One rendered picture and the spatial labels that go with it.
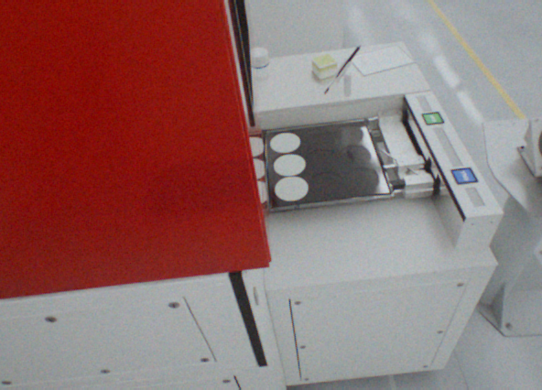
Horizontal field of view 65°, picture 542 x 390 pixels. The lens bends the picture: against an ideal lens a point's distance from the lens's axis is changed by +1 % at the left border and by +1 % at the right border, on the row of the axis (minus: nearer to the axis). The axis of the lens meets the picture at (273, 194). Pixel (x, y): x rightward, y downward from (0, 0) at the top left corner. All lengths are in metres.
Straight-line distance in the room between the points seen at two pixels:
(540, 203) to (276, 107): 0.87
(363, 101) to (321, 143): 0.22
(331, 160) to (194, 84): 0.94
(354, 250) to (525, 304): 1.17
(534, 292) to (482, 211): 1.13
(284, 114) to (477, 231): 0.72
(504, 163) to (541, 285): 0.86
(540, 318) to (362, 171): 1.19
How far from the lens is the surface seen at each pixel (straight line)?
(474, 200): 1.22
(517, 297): 2.24
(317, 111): 1.50
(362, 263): 1.20
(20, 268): 0.77
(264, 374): 1.13
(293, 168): 1.33
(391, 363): 1.75
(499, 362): 2.08
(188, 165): 0.53
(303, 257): 1.21
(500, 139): 1.65
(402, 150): 1.43
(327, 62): 1.57
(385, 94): 1.53
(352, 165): 1.34
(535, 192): 1.49
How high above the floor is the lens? 1.82
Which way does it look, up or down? 47 degrees down
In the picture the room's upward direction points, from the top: 8 degrees counter-clockwise
